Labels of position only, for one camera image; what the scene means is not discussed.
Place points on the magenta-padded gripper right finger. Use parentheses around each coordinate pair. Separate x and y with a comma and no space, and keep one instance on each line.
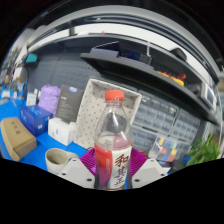
(150,173)

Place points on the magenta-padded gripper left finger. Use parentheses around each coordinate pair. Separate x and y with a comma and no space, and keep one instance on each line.
(76,173)

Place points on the clear red-capped drink bottle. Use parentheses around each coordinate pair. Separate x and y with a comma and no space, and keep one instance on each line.
(113,146)

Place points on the grey-white ceramic mug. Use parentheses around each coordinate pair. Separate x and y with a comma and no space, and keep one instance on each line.
(55,161)

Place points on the clear organiser with coloured parts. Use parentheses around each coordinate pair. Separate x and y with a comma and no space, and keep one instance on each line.
(163,150)

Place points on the white cardboard box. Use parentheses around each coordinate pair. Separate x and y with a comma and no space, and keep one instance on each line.
(61,131)

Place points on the green potted plant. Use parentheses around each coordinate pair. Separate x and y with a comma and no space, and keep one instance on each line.
(203,151)

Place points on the grey small-parts drawer cabinet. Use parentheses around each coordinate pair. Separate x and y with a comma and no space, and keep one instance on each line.
(160,115)

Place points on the white perforated tray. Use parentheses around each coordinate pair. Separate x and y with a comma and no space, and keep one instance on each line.
(88,113)

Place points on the blue cardboard box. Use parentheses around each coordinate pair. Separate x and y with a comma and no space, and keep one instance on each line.
(35,120)

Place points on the brown cardboard box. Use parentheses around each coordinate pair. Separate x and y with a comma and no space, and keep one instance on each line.
(16,140)

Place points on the dark grey upright box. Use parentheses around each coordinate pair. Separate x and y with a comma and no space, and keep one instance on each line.
(68,103)

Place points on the purple plastic bag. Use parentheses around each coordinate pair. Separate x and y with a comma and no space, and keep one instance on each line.
(49,98)

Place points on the small white device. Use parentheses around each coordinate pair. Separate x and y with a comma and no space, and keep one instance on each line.
(31,98)

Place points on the white bench instrument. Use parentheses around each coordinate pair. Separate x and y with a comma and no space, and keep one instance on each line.
(209,95)

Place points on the yellow and red tool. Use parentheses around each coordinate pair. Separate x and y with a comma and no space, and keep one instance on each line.
(171,77)

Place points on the black electronic device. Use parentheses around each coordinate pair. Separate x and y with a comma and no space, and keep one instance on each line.
(135,55)

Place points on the black rounded pouch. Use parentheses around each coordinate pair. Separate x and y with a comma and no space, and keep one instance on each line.
(179,54)

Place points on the teal tool case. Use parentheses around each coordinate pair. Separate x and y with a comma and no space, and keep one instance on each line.
(31,58)

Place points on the grey flat box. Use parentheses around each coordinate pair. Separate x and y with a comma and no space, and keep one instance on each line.
(104,52)

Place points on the dark grey lower wall shelf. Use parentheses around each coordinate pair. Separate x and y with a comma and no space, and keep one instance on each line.
(143,71)

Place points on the dark grey long wall shelf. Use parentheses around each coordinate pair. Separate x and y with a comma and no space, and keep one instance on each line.
(83,38)

